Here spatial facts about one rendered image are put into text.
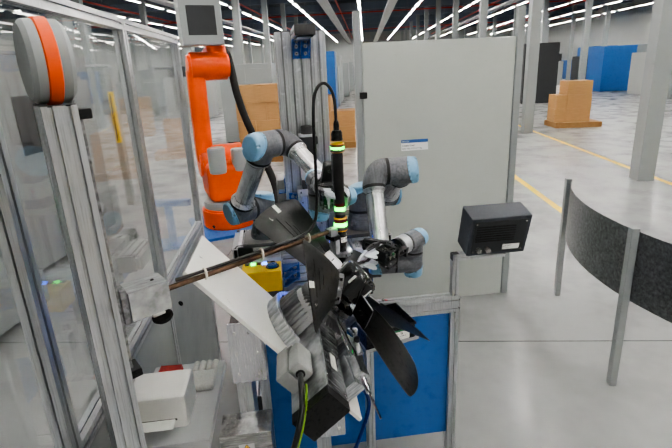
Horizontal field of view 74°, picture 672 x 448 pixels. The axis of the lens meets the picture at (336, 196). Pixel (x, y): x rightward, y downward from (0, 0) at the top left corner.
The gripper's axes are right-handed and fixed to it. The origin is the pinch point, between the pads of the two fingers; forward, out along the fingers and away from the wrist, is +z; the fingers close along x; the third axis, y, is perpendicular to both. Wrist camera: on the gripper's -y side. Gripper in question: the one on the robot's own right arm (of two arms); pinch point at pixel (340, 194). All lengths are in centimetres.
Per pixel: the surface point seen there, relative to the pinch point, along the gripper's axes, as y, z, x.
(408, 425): 128, -32, -38
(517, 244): 38, -20, -83
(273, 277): 42, -37, 19
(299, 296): 28.4, 7.1, 16.6
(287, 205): 4.6, -10.9, 15.0
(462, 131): 11, -158, -143
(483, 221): 25, -20, -66
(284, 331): 34.5, 14.6, 23.1
